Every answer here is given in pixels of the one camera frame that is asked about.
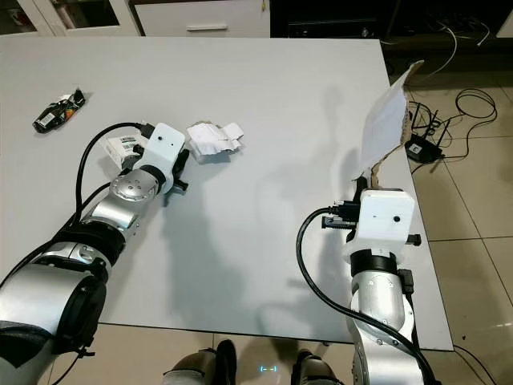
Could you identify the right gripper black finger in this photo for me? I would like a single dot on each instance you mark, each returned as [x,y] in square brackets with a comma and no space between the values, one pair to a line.
[361,189]

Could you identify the torn white brown cardboard piece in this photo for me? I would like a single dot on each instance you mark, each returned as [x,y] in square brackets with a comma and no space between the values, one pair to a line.
[389,120]

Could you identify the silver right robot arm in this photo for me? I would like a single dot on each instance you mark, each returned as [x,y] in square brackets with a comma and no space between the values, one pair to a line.
[377,309]

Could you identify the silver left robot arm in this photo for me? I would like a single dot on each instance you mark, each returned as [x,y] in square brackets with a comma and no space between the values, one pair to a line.
[48,309]

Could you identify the small white labelled box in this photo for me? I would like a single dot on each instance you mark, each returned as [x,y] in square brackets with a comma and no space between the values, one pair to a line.
[120,147]

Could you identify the black router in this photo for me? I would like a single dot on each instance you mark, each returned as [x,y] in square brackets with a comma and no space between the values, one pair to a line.
[425,148]

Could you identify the crumpled white paper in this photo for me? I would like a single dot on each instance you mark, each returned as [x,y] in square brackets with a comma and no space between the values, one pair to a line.
[212,140]

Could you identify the black snack wrapper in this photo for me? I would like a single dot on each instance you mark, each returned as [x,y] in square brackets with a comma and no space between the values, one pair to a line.
[58,112]

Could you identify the white drawer cabinet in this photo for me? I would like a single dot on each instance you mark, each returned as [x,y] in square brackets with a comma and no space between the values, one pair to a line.
[200,18]

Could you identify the white glass door cabinet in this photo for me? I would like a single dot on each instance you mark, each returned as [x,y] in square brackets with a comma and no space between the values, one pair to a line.
[72,14]

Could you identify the black right robot foot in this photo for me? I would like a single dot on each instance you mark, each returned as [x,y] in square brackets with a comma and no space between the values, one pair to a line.
[313,370]

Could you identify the black robot foot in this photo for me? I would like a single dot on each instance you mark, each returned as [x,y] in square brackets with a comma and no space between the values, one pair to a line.
[313,370]
[200,365]

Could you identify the black left robot foot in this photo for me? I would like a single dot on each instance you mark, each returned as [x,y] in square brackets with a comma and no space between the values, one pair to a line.
[200,365]

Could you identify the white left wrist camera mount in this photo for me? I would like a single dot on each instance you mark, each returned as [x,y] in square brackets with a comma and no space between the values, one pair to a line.
[164,152]

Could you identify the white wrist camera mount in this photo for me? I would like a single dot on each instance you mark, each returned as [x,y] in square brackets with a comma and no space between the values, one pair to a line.
[385,216]
[164,152]

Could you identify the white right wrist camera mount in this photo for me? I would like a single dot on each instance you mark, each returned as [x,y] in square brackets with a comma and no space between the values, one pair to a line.
[385,216]

